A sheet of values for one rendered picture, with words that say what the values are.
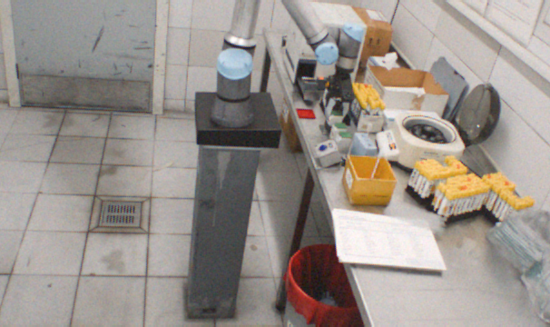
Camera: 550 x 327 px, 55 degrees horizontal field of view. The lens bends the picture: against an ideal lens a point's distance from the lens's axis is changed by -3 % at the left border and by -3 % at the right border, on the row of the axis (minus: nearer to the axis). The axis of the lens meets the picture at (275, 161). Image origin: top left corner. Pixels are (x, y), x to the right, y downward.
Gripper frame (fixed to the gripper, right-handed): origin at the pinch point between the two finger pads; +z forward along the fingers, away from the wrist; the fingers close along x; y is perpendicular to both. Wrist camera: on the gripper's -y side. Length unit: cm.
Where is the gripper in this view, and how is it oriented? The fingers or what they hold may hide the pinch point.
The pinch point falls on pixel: (335, 117)
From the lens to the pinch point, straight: 206.2
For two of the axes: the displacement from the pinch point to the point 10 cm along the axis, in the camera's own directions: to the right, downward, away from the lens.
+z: -1.5, 8.3, 5.4
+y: -1.9, -5.6, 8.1
